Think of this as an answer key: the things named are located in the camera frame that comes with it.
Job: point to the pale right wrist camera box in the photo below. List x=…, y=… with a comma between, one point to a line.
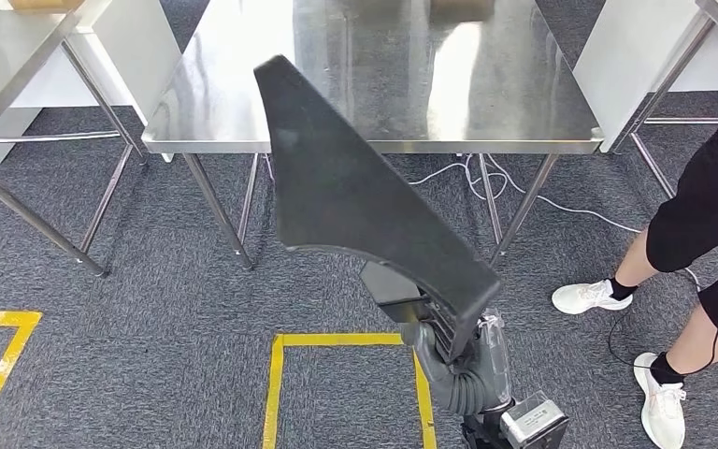
x=532, y=421

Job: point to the person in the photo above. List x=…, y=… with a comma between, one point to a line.
x=706, y=198

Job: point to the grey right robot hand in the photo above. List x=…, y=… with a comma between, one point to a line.
x=495, y=353

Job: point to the stainless steel workbench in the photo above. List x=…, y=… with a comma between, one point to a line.
x=489, y=93

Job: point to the black plastic plate bracket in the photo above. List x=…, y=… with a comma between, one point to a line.
x=334, y=173

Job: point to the brown cardboard box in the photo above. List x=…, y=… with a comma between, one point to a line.
x=43, y=5

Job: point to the yellow floor tape square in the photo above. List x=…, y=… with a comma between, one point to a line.
x=334, y=339
x=0, y=318

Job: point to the white cabinet block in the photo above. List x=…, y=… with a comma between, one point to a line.
x=130, y=56
x=631, y=56

